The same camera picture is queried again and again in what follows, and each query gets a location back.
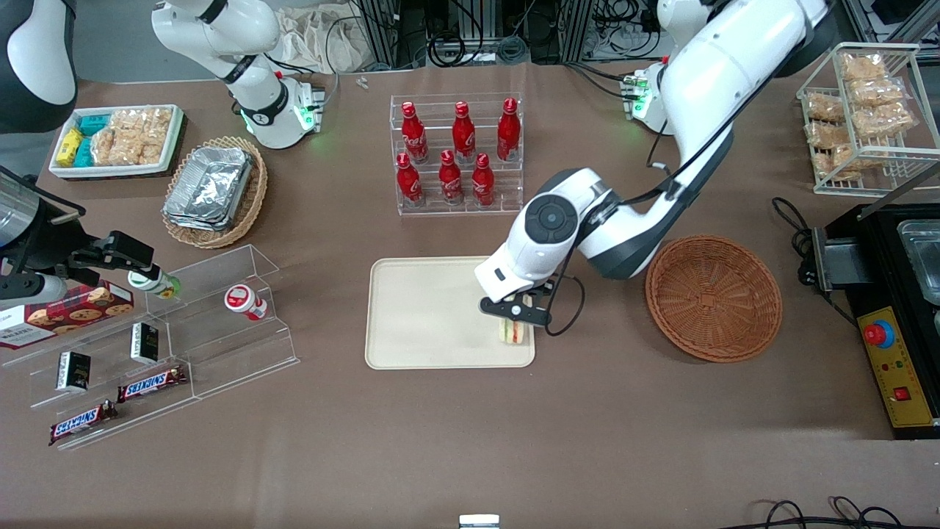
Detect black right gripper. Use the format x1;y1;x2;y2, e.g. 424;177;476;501
0;168;156;288

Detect white rectangular snack tray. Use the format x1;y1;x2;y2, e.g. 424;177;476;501
48;104;186;181

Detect beige plastic tray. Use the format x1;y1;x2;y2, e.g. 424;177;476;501
366;256;535;370

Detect light wicker basket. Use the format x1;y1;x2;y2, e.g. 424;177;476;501
162;136;268;249

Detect brown wicker basket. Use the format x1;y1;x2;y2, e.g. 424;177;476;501
646;234;783;363

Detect white bottle with green cap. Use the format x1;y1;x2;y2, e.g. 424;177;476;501
128;269;181;301

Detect red cookie box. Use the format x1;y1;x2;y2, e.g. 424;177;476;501
0;281;136;350

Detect small black box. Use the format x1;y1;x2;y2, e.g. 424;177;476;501
57;351;92;393
131;322;160;366

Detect clear bag of rice crackers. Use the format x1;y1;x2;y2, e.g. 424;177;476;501
91;126;118;167
110;109;174;142
115;136;167;167

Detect yellow snack packet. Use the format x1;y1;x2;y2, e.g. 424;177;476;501
57;129;84;167

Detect stack of foil trays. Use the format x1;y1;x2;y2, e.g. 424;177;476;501
163;146;254;232

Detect Snickers bar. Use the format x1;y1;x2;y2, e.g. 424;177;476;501
117;365;189;404
48;400;119;447

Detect clear acrylic bottle rack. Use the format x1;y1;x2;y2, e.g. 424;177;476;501
389;93;524;216

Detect small bottle with red lid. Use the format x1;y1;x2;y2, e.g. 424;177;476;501
224;284;270;322

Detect clear acrylic step display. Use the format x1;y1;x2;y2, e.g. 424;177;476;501
0;245;300;451

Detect red cola bottle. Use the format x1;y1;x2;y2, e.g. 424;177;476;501
401;101;430;164
439;149;465;206
452;101;477;164
397;152;424;207
497;98;521;162
471;153;496;207

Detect beige cloth bag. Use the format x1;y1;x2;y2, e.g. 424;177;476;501
273;6;369;75

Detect grey metal box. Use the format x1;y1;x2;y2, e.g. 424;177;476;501
811;226;875;293

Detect clear bag of fried snacks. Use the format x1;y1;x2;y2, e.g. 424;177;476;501
805;121;853;151
803;93;846;124
839;53;888;82
848;77;905;108
814;143;861;181
856;103;916;141

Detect black control box yellow panel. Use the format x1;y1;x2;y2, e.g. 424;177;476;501
811;185;940;442

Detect steel pan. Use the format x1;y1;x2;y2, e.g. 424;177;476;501
897;219;940;306

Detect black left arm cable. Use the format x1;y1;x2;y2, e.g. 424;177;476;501
545;103;737;338

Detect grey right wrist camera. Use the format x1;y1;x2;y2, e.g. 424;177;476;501
0;274;68;310

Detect black coiled cable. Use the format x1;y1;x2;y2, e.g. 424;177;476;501
771;196;834;289

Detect equipment rack with cables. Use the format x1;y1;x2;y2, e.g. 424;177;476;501
352;0;665;68

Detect black floor cables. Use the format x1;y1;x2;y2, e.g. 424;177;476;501
734;497;940;529

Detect white wire rack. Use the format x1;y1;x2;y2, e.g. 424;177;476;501
797;43;940;196

